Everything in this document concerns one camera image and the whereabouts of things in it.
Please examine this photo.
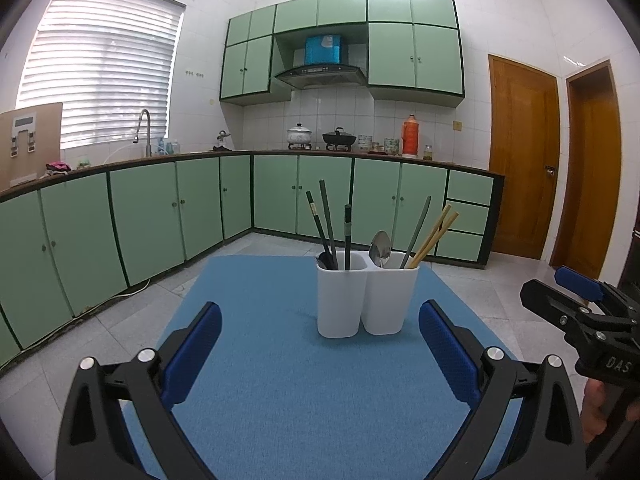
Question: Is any blue tablecloth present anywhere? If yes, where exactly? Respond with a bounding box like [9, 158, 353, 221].
[120, 255, 521, 480]

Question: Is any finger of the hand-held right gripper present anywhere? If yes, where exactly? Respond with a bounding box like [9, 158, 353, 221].
[554, 266, 628, 311]
[520, 279, 601, 333]

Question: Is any orange thermos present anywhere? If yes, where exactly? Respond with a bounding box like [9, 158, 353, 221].
[401, 114, 420, 158]

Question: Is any large metal spoon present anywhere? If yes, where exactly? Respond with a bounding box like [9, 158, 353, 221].
[372, 230, 392, 261]

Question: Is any black range hood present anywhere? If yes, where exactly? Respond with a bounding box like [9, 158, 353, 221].
[273, 64, 366, 90]

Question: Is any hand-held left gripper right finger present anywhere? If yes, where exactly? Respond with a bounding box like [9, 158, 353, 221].
[419, 300, 586, 480]

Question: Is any metal kitchen faucet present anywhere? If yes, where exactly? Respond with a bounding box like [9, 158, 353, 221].
[132, 108, 152, 157]

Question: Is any white power cable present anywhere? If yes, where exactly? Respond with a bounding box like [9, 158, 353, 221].
[117, 277, 151, 301]

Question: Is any person's right hand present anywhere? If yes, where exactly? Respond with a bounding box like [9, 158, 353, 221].
[581, 379, 607, 443]

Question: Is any green base cabinet unit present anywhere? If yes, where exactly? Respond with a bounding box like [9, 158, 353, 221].
[0, 150, 505, 368]

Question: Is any brown wooden door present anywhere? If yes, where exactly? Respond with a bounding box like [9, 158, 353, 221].
[549, 60, 628, 281]
[487, 54, 561, 261]

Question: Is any black wok with lid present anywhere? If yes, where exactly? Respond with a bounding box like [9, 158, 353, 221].
[321, 127, 357, 146]

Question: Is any white cooking pot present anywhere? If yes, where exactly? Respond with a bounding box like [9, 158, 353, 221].
[286, 122, 313, 146]

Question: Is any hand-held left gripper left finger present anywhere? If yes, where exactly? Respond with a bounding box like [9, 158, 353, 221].
[56, 301, 223, 480]

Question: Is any gas stove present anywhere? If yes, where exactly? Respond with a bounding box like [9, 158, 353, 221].
[287, 143, 357, 152]

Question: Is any bamboo chopstick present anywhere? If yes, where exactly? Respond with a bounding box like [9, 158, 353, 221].
[411, 211, 459, 268]
[406, 203, 452, 268]

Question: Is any green wall cabinet unit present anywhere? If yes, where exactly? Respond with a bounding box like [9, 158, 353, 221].
[220, 0, 466, 109]

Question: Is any white window blind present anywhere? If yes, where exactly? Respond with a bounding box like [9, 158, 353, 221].
[15, 0, 187, 151]

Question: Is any brown cardboard box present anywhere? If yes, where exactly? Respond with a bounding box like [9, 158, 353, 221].
[0, 102, 64, 192]

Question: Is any blue box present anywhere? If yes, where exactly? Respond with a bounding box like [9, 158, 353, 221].
[305, 34, 346, 67]

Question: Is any white two-compartment utensil holder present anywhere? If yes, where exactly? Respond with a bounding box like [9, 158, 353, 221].
[316, 251, 420, 339]

